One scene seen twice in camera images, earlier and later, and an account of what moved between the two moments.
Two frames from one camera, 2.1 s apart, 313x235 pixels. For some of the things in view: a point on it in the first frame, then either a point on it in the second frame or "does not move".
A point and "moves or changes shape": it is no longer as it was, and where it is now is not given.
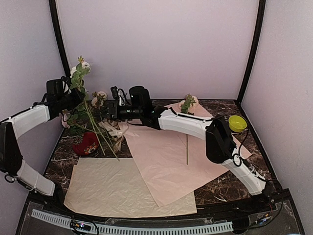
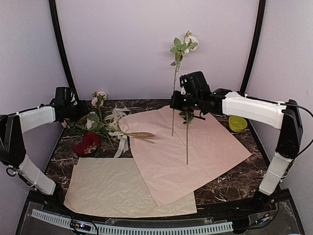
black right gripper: [113, 109] to [174, 103]
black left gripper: [79, 96] to [84, 109]
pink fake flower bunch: [88, 118] moves or changes shape
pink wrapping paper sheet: [175, 164] does not move
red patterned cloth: [85, 143] does not move
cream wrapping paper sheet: [112, 187] does not move
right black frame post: [254, 50] does not move
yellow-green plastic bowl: [237, 123] does not move
